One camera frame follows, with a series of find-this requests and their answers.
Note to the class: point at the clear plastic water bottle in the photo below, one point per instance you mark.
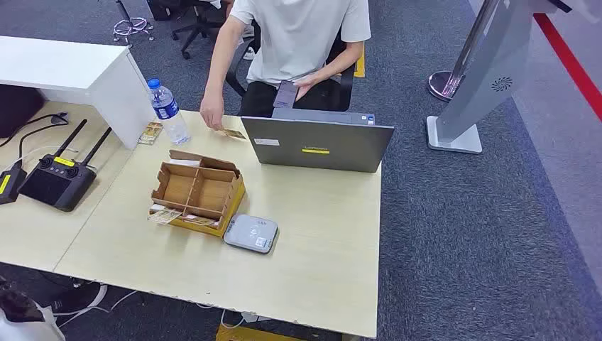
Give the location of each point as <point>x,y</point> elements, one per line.
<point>168,115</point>

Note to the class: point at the person's right forearm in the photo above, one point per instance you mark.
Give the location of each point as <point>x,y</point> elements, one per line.
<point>218,70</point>

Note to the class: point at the grey laptop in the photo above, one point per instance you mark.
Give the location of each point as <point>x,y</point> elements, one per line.
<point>320,146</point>

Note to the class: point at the white robot shell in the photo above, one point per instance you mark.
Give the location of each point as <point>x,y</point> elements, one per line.
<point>28,329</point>

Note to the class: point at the person's right hand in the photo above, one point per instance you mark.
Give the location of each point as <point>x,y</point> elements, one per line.
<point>211,110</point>

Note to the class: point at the white desk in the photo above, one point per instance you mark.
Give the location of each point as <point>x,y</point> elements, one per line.
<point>61,63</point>

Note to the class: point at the black office chair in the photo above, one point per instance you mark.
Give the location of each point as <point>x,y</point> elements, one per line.
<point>341,91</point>
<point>197,28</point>

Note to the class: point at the red floor tape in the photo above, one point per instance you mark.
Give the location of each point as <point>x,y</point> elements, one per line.
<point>569,63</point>

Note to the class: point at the person's left hand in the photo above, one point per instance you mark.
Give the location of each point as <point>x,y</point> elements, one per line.
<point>306,84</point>

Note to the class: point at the chrome stanchion post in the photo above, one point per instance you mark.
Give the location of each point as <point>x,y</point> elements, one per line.
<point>444,87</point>

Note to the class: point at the brown cardboard divider box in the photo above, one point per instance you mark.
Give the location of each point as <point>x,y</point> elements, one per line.
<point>202,188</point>

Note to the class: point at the printed card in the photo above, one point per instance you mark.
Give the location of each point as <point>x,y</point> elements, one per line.
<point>150,133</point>

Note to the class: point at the yellow box tray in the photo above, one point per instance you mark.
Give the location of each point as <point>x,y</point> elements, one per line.
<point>230,214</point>

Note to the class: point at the grey card reader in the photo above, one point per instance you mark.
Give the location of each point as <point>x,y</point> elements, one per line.
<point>249,233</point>

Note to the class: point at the black bag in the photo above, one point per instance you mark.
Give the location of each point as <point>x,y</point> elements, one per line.
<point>19,110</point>

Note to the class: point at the black remote controller with antennas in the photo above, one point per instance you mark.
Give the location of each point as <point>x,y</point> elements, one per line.
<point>56,183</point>

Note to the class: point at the black power adapter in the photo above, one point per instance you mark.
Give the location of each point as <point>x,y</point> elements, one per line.
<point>75,299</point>

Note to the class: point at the black device with yellow label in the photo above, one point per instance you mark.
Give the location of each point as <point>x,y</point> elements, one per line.
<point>10,183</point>

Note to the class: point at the person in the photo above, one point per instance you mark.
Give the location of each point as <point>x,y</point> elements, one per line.
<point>249,53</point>
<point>296,37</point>

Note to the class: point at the grey kiosk stand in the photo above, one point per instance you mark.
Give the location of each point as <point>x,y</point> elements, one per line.
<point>489,70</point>

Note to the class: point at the white paper slip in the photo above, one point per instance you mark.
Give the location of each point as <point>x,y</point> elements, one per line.
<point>184,163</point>

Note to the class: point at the person's left forearm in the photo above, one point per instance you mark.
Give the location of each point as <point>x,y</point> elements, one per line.
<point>338,63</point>

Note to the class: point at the ID card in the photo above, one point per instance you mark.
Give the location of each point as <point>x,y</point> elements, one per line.
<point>235,134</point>

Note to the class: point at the dark smartphone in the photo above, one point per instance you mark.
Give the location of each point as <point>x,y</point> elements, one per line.
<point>285,94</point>

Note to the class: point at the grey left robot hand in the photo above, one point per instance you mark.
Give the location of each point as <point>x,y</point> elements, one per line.
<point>19,303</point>

